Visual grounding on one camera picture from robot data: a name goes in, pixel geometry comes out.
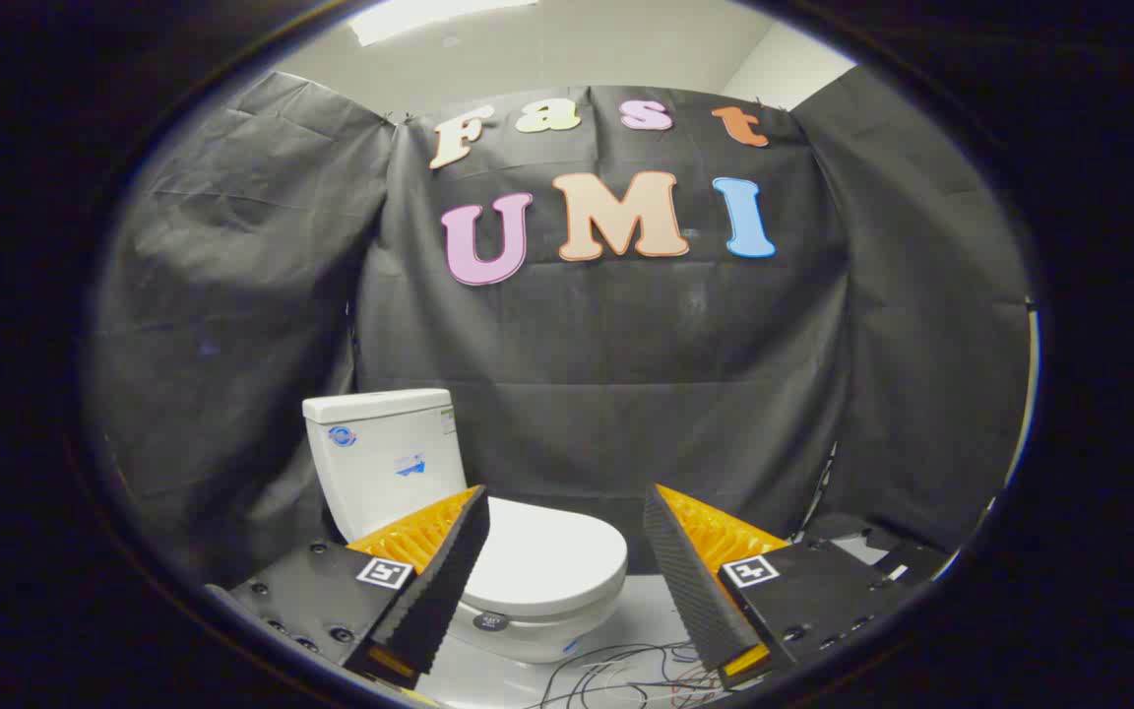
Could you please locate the black backdrop cloth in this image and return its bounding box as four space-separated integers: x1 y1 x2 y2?
85 69 1036 592

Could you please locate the white ceramic toilet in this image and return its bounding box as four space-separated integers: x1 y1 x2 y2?
302 388 629 664

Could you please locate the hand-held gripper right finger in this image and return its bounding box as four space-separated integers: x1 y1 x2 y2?
643 483 913 690

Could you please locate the dark flat sheet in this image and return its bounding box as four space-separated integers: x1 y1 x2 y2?
803 510 954 588

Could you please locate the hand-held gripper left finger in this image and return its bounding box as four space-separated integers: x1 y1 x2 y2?
205 484 491 690

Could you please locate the white toilet lid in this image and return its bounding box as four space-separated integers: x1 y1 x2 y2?
462 495 629 619

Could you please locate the tangle of thin cables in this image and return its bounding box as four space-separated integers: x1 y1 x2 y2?
528 640 725 709

